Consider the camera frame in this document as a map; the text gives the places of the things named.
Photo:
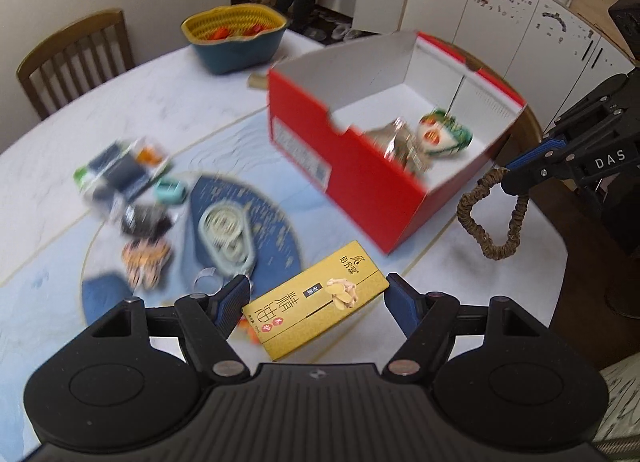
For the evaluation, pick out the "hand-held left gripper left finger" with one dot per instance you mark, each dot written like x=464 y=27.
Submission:
x=234 y=298

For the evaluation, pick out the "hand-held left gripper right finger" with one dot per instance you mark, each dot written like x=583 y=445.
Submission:
x=400 y=299

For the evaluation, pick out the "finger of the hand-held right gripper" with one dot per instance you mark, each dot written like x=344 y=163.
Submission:
x=590 y=99
x=532 y=156

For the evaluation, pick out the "yellow rectangular carton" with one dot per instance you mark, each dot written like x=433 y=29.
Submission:
x=300 y=307

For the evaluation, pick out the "clear bag of black beads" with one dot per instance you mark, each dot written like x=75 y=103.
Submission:
x=145 y=221

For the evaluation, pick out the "red cardboard box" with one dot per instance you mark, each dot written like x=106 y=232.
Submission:
x=345 y=177

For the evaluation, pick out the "wooden chair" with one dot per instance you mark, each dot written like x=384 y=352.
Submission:
x=75 y=52
x=534 y=124

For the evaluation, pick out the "small orange packet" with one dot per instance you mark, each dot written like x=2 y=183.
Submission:
x=246 y=329

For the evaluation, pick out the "green red white plush toy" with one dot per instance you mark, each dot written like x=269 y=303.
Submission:
x=442 y=134

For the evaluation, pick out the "orange striped packet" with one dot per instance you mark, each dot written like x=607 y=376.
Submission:
x=147 y=262

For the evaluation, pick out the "white sticker-covered cabinet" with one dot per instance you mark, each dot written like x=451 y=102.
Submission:
x=505 y=17

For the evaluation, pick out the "small teal case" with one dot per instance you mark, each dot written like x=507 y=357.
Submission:
x=171 y=192

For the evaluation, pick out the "clear plastic bead bag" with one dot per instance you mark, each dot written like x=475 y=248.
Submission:
x=392 y=142

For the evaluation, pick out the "blue printed table mat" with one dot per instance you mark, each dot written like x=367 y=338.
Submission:
x=235 y=142

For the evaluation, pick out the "dark packet with orange print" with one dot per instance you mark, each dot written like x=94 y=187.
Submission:
x=117 y=169

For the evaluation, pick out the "white slipper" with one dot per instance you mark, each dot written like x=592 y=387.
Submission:
x=357 y=34
x=340 y=32

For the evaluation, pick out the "beige textured cloth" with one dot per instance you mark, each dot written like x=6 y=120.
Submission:
x=622 y=392

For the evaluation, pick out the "blue plastic basin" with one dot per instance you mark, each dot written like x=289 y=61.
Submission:
x=240 y=54

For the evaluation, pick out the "heap of strawberries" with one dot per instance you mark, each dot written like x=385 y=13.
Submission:
x=219 y=34

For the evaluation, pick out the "yellow colander basket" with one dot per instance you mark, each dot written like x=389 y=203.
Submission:
x=235 y=17

